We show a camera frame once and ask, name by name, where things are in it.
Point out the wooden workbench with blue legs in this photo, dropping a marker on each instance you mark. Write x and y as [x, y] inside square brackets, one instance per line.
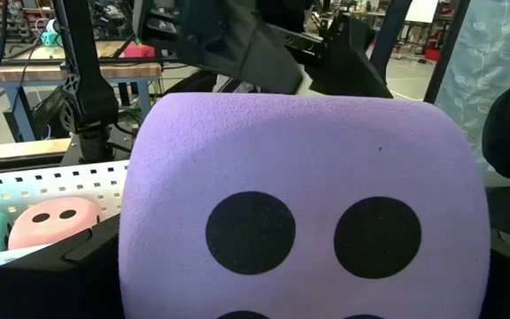
[126, 71]

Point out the large pink foam die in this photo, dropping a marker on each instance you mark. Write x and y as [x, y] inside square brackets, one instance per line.
[51, 235]

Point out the white perforated metal basket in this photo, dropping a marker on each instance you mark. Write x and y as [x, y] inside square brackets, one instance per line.
[29, 186]

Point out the red block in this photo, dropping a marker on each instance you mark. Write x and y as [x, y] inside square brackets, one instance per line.
[137, 51]

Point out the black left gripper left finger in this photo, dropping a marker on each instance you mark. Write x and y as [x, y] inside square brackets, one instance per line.
[60, 288]

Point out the translucent patterned divider panel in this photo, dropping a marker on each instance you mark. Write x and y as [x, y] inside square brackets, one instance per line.
[481, 53]

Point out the white projection screen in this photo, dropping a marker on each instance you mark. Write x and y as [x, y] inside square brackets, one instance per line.
[423, 11]

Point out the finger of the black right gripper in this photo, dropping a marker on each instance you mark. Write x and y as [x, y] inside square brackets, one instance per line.
[246, 57]
[348, 71]

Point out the green block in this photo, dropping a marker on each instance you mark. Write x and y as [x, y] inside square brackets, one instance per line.
[51, 37]

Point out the large purple foam die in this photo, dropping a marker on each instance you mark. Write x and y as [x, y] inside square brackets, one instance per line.
[303, 155]

